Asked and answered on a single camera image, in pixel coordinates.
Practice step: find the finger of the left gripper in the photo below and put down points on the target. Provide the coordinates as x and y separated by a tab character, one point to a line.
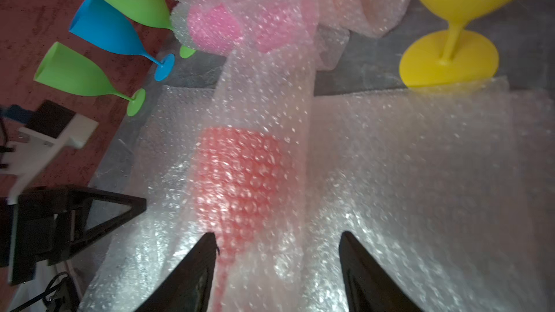
83	216

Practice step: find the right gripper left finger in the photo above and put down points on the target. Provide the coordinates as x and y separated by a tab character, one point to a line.
189	285

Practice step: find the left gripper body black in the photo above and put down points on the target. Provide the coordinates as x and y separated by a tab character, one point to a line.
27	229

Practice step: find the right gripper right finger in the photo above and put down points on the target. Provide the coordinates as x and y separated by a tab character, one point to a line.
368	287

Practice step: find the red glass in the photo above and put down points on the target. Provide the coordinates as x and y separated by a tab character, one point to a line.
247	181

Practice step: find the light green wine glass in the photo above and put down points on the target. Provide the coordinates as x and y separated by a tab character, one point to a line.
69	71

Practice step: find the blue glass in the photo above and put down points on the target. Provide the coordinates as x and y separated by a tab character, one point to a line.
102	25

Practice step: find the pink glass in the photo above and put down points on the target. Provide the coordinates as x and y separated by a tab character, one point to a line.
220	26

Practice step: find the yellow glass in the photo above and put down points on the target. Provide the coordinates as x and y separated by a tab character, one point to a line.
453	55

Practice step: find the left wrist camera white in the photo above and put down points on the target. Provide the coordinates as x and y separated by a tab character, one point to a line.
47	131

